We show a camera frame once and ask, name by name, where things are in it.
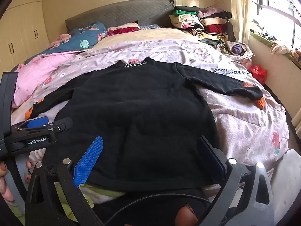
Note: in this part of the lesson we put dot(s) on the person's left hand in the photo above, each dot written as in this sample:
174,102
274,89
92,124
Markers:
31,167

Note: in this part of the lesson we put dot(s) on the pile of folded clothes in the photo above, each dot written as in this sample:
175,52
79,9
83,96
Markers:
207,26

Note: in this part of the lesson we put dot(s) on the plain pink blanket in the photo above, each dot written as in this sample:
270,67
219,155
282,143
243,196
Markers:
40,75

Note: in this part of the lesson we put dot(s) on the red plastic bag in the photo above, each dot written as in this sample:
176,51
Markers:
258,74

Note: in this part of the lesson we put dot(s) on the red and cream pillow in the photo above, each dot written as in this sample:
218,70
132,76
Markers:
124,30

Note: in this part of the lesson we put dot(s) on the pink printed duvet cover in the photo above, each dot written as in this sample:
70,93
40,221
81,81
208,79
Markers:
235,122

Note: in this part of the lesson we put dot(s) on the light green bed sheet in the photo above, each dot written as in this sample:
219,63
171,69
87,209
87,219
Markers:
103,194

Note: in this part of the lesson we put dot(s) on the cream curtain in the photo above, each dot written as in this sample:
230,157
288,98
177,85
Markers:
239,9

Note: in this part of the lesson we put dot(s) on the person's right hand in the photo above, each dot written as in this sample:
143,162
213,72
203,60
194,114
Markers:
185,216

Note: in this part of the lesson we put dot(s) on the black sweater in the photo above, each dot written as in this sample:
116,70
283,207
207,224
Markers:
141,110

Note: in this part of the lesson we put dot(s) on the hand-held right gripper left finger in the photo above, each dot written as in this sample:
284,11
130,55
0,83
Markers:
89,160

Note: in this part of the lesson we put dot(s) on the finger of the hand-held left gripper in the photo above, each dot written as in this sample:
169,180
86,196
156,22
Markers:
35,142
37,122

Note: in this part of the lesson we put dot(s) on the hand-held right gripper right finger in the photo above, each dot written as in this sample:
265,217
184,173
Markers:
211,155

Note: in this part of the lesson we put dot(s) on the white bag of clothes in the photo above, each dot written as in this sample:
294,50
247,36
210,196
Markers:
237,50

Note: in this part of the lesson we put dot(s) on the cream wardrobe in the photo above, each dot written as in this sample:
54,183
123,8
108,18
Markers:
21,28

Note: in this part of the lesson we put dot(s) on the patterned clothes heap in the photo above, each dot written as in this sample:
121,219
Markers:
279,48

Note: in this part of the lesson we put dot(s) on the person's dark clothing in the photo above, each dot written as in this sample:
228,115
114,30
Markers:
145,211

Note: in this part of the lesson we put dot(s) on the beige blanket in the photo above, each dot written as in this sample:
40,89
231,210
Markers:
152,35

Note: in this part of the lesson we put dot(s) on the grey quilted headboard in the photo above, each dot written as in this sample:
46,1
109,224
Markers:
122,14

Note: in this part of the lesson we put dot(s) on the blue leaf-print pillow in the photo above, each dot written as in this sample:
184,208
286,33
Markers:
82,40

